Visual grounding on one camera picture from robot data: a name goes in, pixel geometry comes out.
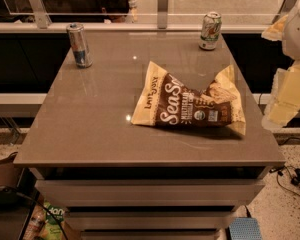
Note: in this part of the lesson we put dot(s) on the silver blue redbull can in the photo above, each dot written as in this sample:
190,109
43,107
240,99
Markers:
79,45

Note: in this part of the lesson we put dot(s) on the green snack bag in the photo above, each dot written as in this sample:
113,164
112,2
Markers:
54,222

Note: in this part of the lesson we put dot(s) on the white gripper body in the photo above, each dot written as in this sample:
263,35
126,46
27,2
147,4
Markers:
299,34

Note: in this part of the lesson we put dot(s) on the person in background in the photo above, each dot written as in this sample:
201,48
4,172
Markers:
98,11

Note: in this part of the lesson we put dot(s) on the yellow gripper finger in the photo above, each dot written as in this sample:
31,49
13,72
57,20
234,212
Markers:
275,31
284,102

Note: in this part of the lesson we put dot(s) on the plastic water bottle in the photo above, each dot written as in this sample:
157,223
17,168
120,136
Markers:
35,224

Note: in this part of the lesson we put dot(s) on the green white 7up can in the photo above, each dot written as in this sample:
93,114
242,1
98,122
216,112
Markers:
211,27

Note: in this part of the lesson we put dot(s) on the brown bin left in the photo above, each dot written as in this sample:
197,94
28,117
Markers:
9,173

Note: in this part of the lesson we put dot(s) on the brown yellow chips bag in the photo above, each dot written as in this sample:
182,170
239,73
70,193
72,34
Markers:
166,101

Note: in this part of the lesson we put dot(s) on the grey drawer cabinet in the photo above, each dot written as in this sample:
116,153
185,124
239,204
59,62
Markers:
117,180

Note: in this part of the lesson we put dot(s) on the blue perforated box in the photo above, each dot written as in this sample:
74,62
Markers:
244,229

